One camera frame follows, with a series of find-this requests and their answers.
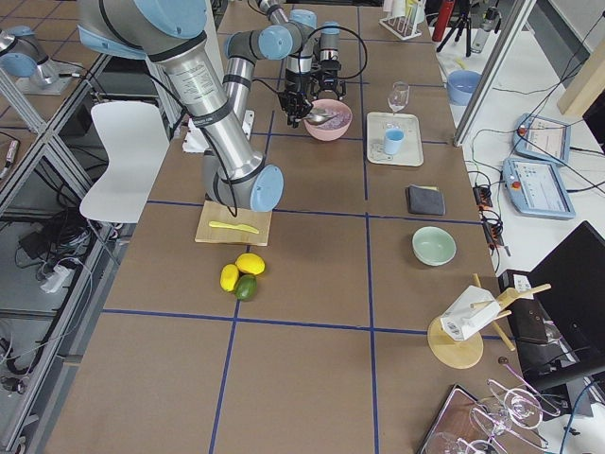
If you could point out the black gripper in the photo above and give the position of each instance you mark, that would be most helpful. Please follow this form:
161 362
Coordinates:
329 69
296 80

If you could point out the metal ice scoop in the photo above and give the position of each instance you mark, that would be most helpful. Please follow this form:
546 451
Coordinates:
319 116

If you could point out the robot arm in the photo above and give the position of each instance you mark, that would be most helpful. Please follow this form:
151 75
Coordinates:
172 35
310 53

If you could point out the pink bowl of ice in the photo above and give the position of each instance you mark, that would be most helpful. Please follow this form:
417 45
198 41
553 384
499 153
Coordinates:
336 126

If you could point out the blue plastic cup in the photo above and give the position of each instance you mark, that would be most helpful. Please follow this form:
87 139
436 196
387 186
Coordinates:
393 140

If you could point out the wooden cup stand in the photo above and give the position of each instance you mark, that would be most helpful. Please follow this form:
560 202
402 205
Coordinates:
466 354

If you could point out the cream bear tray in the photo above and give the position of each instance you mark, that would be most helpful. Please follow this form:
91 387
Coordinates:
410 153

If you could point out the clear wine glass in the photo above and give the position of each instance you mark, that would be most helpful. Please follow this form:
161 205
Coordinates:
398 96

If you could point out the yellow plastic knife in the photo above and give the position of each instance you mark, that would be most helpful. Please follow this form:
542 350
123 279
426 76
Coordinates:
237 227

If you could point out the wooden cutting board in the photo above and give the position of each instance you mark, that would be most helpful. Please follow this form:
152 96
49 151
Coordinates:
215 211

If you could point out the blue basin bowl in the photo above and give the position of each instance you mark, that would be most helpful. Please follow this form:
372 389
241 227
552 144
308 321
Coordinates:
461 85

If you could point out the yellow lemon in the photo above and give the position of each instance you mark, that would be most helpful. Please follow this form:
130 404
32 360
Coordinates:
250 263
228 277

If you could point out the grey folded cloth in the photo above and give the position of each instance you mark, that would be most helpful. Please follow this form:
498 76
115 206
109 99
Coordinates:
424 200

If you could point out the white chair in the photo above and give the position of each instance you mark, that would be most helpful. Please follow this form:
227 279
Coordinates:
135 140

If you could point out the green lime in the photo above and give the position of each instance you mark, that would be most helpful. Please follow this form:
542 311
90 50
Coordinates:
245 287

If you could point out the green bowl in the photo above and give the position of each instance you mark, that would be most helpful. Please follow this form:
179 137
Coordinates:
433 246

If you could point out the upper teach pendant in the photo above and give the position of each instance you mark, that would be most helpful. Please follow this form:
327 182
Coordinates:
542 138

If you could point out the teach pendant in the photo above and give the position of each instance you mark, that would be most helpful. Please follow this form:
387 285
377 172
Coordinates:
542 138
535 188

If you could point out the lower teach pendant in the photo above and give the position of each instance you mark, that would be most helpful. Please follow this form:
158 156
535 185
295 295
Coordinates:
535 188

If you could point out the white carton on stand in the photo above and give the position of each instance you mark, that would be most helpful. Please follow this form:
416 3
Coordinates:
473 309

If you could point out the black monitor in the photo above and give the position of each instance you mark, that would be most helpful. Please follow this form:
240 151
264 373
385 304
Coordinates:
575 302

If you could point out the white wire rack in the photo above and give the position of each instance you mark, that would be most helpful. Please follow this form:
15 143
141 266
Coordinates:
403 18

